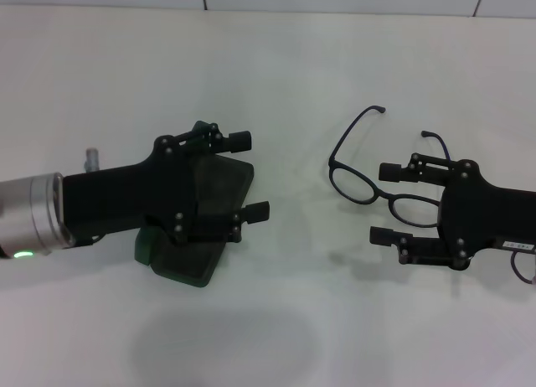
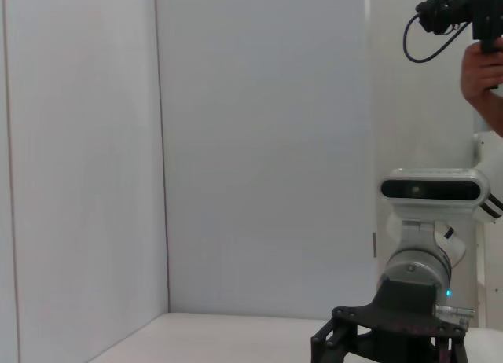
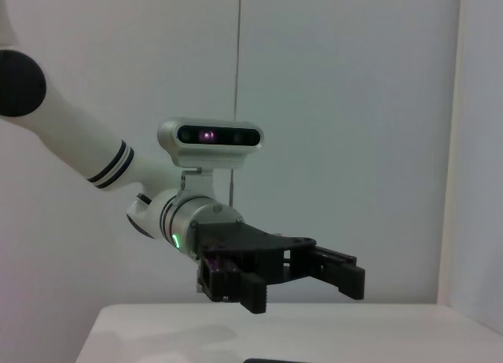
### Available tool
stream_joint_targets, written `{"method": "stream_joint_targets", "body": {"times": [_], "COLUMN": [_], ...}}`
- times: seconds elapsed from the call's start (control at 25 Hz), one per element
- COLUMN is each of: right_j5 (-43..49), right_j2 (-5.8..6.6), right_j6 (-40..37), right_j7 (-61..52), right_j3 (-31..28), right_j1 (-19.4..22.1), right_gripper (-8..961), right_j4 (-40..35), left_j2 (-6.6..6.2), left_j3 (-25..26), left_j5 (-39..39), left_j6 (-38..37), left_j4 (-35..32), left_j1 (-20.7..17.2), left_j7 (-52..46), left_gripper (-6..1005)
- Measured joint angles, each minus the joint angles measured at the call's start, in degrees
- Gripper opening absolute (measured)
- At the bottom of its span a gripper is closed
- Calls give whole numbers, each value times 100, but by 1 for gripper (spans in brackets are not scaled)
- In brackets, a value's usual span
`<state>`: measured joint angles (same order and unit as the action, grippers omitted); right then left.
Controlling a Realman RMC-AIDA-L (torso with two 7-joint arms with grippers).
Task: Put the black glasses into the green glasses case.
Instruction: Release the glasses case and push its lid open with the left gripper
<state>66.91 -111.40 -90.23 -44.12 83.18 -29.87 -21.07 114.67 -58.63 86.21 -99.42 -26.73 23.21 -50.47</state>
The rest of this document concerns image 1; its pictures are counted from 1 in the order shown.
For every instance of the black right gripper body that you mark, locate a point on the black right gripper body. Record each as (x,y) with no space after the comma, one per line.
(473,219)

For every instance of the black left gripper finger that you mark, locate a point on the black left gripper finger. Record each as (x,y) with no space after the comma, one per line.
(255,212)
(238,141)

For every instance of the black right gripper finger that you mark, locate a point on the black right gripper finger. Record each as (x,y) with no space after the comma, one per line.
(391,172)
(423,251)

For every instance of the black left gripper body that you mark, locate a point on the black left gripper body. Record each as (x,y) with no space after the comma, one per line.
(167,186)

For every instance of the green glasses case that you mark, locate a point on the green glasses case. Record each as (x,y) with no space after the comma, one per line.
(226,182)

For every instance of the black glasses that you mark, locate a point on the black glasses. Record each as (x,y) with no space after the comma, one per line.
(333,166)

